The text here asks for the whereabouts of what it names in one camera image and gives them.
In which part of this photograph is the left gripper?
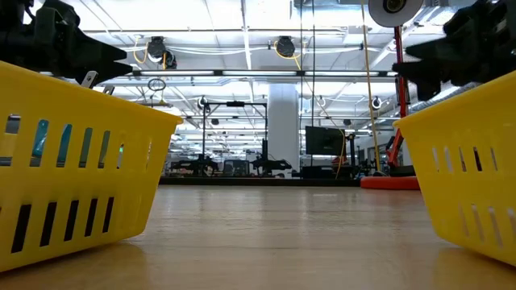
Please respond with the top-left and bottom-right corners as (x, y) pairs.
(34, 6), (135, 88)

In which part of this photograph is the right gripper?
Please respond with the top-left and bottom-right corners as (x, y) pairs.
(392, 2), (507, 102)

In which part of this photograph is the teal rectangular box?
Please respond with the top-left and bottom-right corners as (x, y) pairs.
(31, 119), (112, 168)

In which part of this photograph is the yellow slotted plastic basket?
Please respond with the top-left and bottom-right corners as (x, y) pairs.
(393, 71), (516, 267)
(0, 60), (185, 273)

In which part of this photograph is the black unlit monitor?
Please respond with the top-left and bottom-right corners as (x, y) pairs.
(304, 125), (347, 156)

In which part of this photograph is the white building column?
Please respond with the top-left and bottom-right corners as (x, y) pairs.
(267, 82), (302, 175)

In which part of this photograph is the black ceiling cable reel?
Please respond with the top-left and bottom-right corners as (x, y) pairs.
(146, 35), (178, 70)
(275, 35), (297, 58)

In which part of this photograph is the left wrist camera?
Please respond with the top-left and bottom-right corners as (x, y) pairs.
(40, 0), (81, 26)

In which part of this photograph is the distant black gantry frame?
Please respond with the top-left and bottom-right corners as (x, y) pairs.
(200, 99), (270, 178)

